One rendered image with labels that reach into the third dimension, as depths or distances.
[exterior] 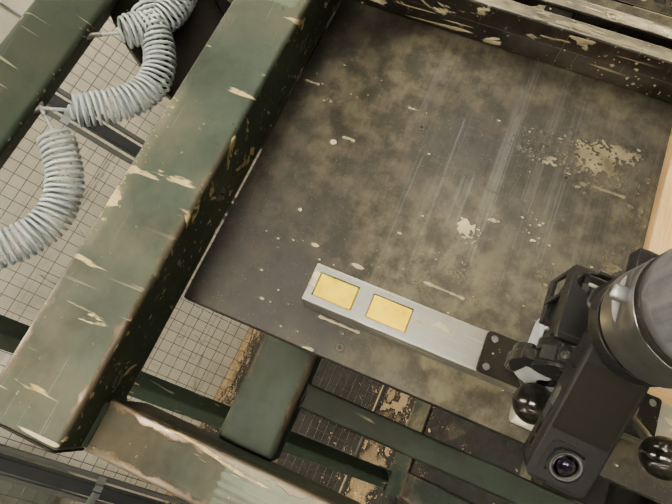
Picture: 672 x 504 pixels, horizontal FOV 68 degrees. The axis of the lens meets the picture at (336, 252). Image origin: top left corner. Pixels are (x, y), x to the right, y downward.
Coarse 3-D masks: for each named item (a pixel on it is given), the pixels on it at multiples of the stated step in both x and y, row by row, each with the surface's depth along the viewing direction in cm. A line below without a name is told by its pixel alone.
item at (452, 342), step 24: (312, 288) 61; (360, 288) 61; (336, 312) 60; (360, 312) 60; (432, 312) 60; (384, 336) 61; (408, 336) 59; (432, 336) 59; (456, 336) 59; (480, 336) 59; (456, 360) 58; (504, 384) 58
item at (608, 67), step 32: (384, 0) 78; (416, 0) 75; (448, 0) 73; (480, 0) 71; (512, 0) 73; (544, 0) 71; (576, 0) 71; (480, 32) 76; (512, 32) 74; (544, 32) 72; (576, 32) 70; (608, 32) 69; (640, 32) 70; (576, 64) 74; (608, 64) 72; (640, 64) 70
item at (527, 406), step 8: (520, 384) 52; (528, 384) 47; (536, 384) 47; (520, 392) 47; (528, 392) 46; (536, 392) 46; (544, 392) 46; (512, 400) 47; (520, 400) 46; (528, 400) 46; (536, 400) 45; (544, 400) 45; (520, 408) 46; (528, 408) 45; (536, 408) 45; (520, 416) 46; (528, 416) 46; (536, 416) 45
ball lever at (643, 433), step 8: (632, 424) 51; (640, 424) 50; (640, 432) 49; (648, 432) 49; (648, 440) 46; (656, 440) 45; (664, 440) 45; (640, 448) 46; (648, 448) 45; (656, 448) 44; (664, 448) 44; (640, 456) 46; (648, 456) 45; (656, 456) 44; (664, 456) 44; (648, 464) 45; (656, 464) 44; (664, 464) 44; (648, 472) 45; (656, 472) 44; (664, 472) 44
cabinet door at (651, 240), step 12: (660, 180) 69; (660, 192) 68; (660, 204) 67; (660, 216) 66; (648, 228) 67; (660, 228) 65; (648, 240) 66; (660, 240) 65; (660, 252) 64; (660, 396) 59
